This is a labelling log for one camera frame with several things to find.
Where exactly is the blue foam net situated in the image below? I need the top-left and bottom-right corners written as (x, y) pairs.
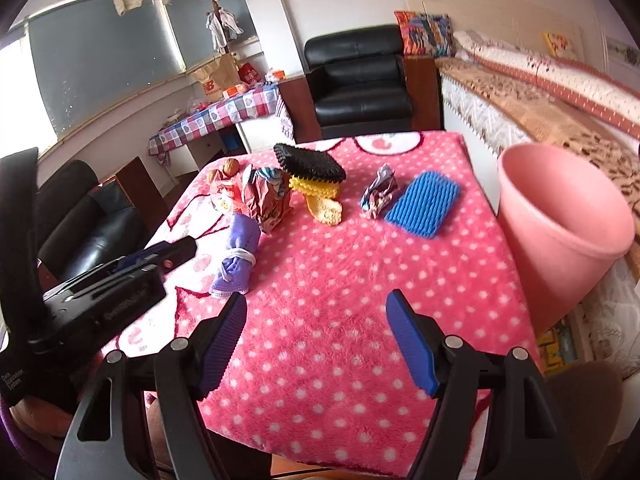
top-left (385, 170), bottom-right (461, 239)

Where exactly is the brown wooden side panel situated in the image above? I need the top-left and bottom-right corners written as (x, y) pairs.
top-left (102, 156), bottom-right (168, 221)
top-left (277, 77), bottom-right (321, 143)
top-left (404, 55), bottom-right (443, 133)

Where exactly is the colourful patterned cushion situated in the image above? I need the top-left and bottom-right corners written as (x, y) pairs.
top-left (394, 10), bottom-right (456, 58)

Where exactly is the purple face mask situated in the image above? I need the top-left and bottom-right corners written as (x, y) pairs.
top-left (209, 212), bottom-right (262, 297)

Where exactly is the brown wrapper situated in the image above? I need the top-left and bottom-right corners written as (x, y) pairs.
top-left (241, 164), bottom-right (293, 233)

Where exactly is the yellow book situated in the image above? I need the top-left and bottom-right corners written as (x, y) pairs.
top-left (539, 320), bottom-right (581, 377)

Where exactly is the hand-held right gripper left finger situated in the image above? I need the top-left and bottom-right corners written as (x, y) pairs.
top-left (52, 291), bottom-right (248, 480)

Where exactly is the white blue wrapper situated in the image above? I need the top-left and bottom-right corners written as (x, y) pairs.
top-left (360, 164), bottom-right (401, 220)

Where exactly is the brown floral bed blanket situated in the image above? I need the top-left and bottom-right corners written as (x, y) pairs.
top-left (435, 57), bottom-right (640, 221)

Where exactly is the wooden coat rack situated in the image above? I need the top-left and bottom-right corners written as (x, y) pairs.
top-left (210, 0), bottom-right (236, 56)

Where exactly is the white garment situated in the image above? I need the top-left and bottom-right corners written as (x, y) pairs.
top-left (206, 9), bottom-right (244, 53)

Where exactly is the pink polka dot blanket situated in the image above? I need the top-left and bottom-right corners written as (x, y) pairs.
top-left (97, 131), bottom-right (543, 478)

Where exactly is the striped cloth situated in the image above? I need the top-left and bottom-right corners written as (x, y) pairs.
top-left (275, 95), bottom-right (296, 141)

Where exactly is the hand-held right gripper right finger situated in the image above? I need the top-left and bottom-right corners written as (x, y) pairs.
top-left (385, 289), bottom-right (583, 480)

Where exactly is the brown paper bag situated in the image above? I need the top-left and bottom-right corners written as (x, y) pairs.
top-left (191, 54), bottom-right (241, 101)

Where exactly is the black leather armchair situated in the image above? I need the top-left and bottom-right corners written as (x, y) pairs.
top-left (35, 160), bottom-right (148, 281)
top-left (304, 25), bottom-right (415, 137)

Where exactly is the orange peel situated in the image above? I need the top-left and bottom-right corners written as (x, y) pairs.
top-left (306, 195), bottom-right (345, 225)

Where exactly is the pink plastic bin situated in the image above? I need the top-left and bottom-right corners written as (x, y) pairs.
top-left (496, 142), bottom-right (636, 336)

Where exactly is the white cabinet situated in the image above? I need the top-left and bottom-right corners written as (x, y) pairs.
top-left (172, 120), bottom-right (281, 181)

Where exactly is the black foam net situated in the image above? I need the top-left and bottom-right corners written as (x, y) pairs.
top-left (273, 143), bottom-right (347, 182)

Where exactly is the checkered tablecloth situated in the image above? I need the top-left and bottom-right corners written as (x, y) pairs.
top-left (148, 84), bottom-right (281, 157)

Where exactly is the brown stool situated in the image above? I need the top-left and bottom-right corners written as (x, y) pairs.
top-left (545, 360), bottom-right (623, 461)

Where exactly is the red foam net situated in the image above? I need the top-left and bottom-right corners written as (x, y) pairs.
top-left (209, 176), bottom-right (251, 217)

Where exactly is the cream bed headboard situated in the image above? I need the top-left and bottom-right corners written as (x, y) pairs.
top-left (404, 0), bottom-right (586, 56)

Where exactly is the yellow foam net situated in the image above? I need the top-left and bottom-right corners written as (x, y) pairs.
top-left (289, 175), bottom-right (342, 200)

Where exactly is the white quilt with dotted border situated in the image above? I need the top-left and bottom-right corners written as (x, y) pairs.
top-left (452, 30), bottom-right (640, 141)

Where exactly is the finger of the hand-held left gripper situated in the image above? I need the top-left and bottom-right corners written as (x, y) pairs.
top-left (141, 236), bottom-right (197, 275)
top-left (102, 252), bottom-right (161, 281)

